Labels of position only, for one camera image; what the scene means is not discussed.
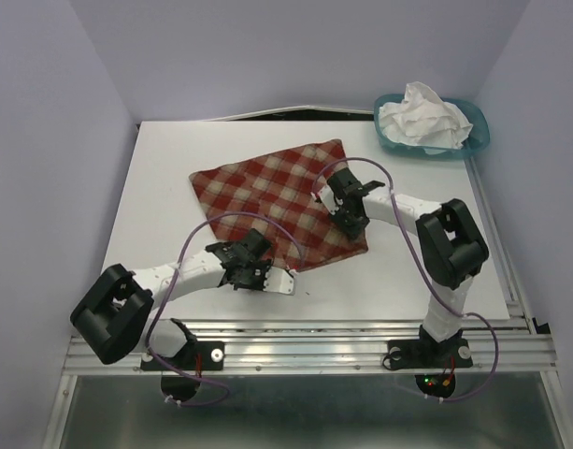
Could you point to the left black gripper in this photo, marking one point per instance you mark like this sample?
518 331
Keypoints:
264 266

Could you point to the aluminium frame rail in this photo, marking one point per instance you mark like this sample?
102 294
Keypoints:
304 347

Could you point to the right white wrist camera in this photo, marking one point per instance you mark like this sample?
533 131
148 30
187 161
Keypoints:
326 197

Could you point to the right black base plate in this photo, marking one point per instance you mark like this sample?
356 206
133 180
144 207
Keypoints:
426 356

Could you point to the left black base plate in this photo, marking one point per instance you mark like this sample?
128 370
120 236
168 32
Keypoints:
204 355

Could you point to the white crumpled cloth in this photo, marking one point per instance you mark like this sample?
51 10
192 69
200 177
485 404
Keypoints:
422 118

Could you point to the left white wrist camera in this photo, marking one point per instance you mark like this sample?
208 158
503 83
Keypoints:
280 281

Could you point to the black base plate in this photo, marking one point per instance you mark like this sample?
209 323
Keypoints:
426 356
204 355

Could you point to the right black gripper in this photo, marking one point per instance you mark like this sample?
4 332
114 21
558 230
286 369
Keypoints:
352 230

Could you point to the teal plastic basket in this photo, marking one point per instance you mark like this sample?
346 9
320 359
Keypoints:
478 140

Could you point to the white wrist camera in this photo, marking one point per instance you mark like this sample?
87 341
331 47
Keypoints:
280 281
326 197

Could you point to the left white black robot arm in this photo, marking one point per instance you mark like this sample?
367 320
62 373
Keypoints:
114 315

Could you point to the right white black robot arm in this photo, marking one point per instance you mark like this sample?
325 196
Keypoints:
450 254

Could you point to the red checked skirt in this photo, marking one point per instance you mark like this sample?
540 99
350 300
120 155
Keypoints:
278 186

